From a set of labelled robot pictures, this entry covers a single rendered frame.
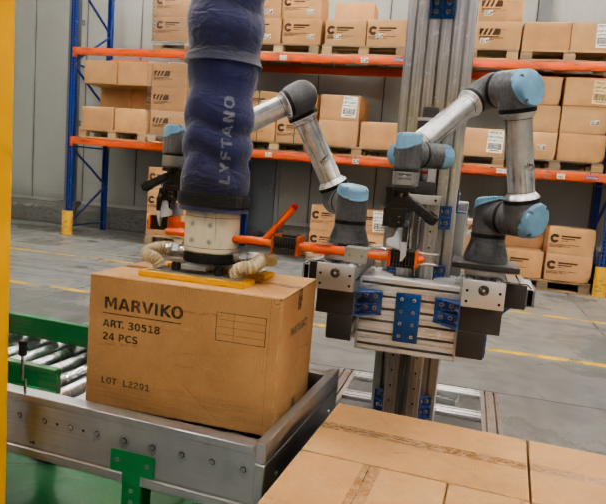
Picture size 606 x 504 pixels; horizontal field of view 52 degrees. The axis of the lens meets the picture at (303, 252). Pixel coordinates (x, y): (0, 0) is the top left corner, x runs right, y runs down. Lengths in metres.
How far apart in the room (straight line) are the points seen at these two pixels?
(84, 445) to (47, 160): 11.07
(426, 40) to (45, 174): 10.90
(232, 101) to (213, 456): 0.99
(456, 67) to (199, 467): 1.63
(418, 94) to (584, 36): 6.82
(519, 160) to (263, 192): 8.77
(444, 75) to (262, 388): 1.34
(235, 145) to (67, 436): 0.97
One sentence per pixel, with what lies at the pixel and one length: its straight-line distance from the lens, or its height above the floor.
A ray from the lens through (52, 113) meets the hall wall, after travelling 12.78.
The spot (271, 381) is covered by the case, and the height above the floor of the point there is 0.71.
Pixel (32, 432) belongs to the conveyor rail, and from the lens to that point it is 2.04.
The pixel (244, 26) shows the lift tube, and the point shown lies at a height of 1.70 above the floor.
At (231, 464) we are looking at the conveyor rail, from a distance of 1.71.
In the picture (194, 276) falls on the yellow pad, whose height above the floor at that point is 0.97.
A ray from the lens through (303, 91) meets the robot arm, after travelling 2.23.
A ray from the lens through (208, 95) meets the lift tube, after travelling 1.86.
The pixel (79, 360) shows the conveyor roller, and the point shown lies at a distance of 2.48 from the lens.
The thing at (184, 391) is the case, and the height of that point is 0.64.
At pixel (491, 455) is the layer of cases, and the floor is 0.54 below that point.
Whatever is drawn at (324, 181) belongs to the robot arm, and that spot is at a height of 1.27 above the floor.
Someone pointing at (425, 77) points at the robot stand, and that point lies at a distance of 2.43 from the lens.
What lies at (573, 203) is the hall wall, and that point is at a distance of 10.26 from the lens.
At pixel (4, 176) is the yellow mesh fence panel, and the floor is 1.22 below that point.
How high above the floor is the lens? 1.29
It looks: 7 degrees down
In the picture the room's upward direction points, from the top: 5 degrees clockwise
